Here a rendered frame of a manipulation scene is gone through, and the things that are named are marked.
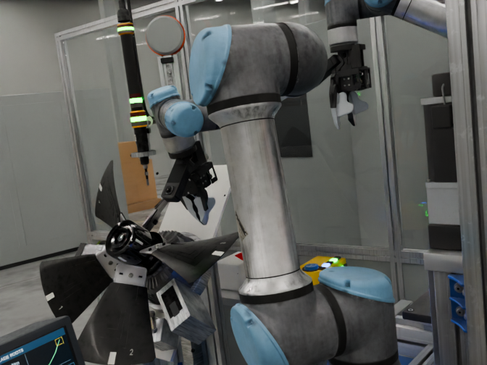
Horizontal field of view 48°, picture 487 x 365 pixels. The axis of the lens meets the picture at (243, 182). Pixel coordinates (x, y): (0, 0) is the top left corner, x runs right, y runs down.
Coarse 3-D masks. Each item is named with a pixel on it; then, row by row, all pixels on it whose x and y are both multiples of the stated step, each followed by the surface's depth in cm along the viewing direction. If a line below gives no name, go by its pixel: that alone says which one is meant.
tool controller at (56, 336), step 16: (48, 320) 89; (64, 320) 87; (16, 336) 82; (32, 336) 82; (48, 336) 84; (64, 336) 86; (0, 352) 78; (16, 352) 80; (32, 352) 82; (48, 352) 83; (64, 352) 85; (80, 352) 88
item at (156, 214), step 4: (156, 212) 162; (124, 216) 169; (152, 216) 161; (156, 216) 164; (152, 220) 163; (156, 220) 165; (148, 224) 160; (152, 224) 166; (156, 224) 165; (148, 228) 164; (164, 244) 160; (120, 272) 156; (140, 276) 158
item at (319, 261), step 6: (318, 258) 167; (324, 258) 166; (330, 258) 165; (342, 258) 164; (318, 264) 160; (330, 264) 159; (336, 264) 159; (342, 264) 162; (306, 270) 155; (312, 270) 155; (318, 270) 155; (312, 276) 153; (318, 276) 152; (318, 282) 152
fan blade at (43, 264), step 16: (80, 256) 167; (48, 272) 172; (64, 272) 169; (80, 272) 167; (96, 272) 166; (48, 288) 171; (64, 288) 169; (80, 288) 168; (96, 288) 167; (64, 304) 169; (80, 304) 168
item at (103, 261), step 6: (102, 252) 165; (96, 258) 166; (102, 258) 166; (108, 258) 165; (102, 264) 166; (108, 264) 166; (114, 264) 165; (108, 270) 166; (114, 270) 166; (114, 276) 166
